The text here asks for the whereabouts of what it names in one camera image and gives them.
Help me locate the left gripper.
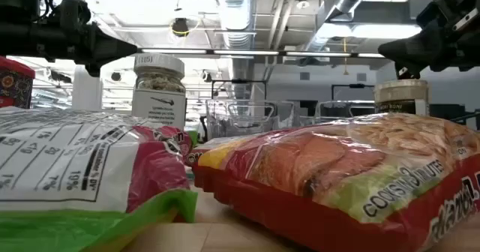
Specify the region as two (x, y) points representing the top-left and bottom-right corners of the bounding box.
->
(52, 19), (139, 77)

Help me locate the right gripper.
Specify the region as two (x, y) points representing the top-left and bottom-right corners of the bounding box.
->
(377, 14), (480, 81)

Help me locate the tan-lidded spice jar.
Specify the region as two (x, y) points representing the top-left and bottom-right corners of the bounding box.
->
(373, 79), (431, 117)

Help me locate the white-lidded spice jar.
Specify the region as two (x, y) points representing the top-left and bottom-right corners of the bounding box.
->
(130, 52), (188, 131)

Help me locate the red-lidded patterned tin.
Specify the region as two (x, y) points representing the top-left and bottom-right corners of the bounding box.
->
(0, 55), (36, 110)

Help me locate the green pink ramen packet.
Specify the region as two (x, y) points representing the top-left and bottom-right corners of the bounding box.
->
(0, 106), (200, 252)

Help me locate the red yellow ramen packet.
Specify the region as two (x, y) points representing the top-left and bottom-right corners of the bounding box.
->
(193, 112), (480, 252)

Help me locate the white building column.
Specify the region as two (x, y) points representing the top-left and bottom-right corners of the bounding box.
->
(70, 64), (104, 110)

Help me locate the long ceiling light panel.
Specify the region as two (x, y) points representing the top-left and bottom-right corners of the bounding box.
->
(318, 22), (424, 40)

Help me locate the black monitor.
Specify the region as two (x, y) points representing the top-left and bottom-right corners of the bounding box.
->
(429, 103), (468, 122)

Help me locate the clear plastic container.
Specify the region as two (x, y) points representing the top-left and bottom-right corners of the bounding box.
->
(313, 100), (377, 125)
(205, 99), (301, 140)

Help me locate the black overhead light bar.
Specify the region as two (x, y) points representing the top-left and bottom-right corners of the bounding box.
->
(136, 46), (391, 60)

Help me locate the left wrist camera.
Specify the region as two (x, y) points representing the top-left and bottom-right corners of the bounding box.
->
(47, 0), (92, 25)

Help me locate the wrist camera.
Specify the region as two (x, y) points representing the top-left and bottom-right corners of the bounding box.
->
(47, 0), (92, 25)
(415, 0), (480, 32)

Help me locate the black background rig frame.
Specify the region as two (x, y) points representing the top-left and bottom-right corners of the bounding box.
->
(331, 82), (376, 101)

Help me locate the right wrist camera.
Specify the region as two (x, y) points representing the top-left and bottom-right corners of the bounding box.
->
(415, 0), (480, 32)

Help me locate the yellow hanging cord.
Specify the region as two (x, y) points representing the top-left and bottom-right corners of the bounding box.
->
(341, 37), (350, 77)

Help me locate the wide silver ventilation duct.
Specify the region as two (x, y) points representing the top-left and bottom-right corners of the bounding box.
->
(214, 0), (257, 100)

